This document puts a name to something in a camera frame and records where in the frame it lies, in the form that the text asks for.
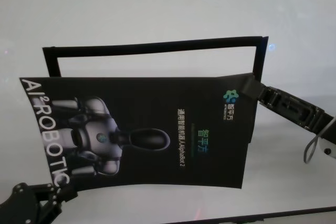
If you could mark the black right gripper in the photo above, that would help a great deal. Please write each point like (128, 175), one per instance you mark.
(288, 108)

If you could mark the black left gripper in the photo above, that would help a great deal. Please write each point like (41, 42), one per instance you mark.
(26, 205)

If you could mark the black robot print poster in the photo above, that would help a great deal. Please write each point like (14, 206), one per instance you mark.
(157, 103)

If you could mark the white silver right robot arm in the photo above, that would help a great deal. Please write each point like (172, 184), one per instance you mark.
(329, 150)

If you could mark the black tape frame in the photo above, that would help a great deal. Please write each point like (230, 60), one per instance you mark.
(157, 46)

